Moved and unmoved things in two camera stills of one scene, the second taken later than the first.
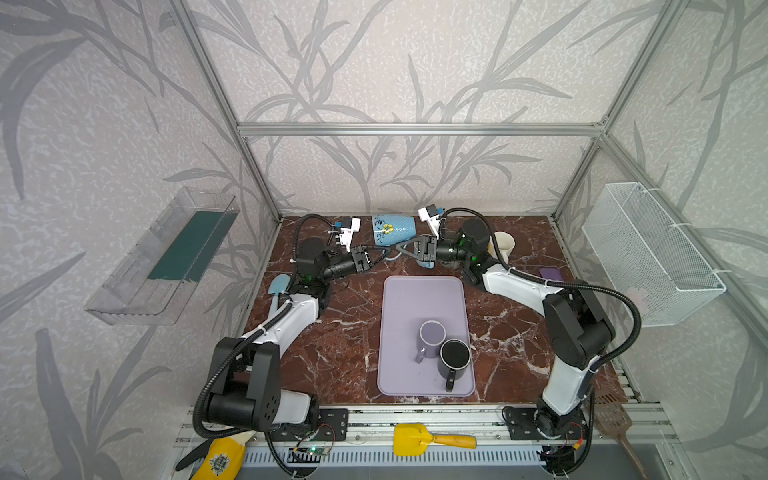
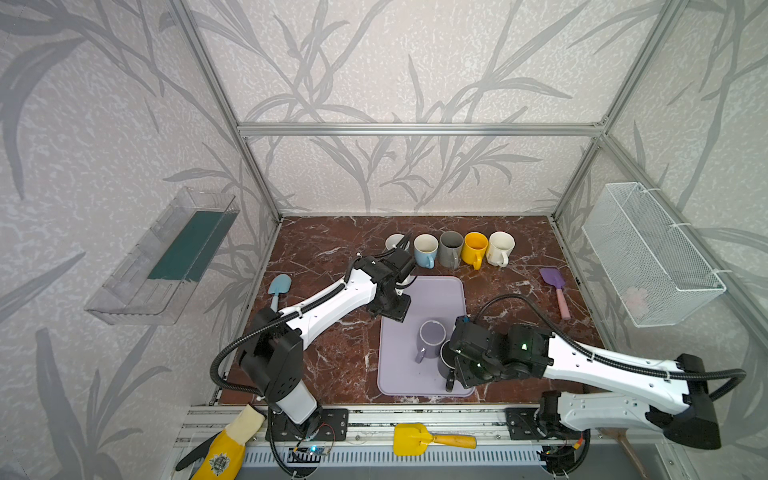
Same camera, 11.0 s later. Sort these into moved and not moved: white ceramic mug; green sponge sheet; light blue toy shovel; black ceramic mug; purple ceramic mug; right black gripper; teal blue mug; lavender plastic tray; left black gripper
Moved: teal blue mug; right black gripper; left black gripper
Not moved: green sponge sheet; black ceramic mug; light blue toy shovel; purple ceramic mug; white ceramic mug; lavender plastic tray
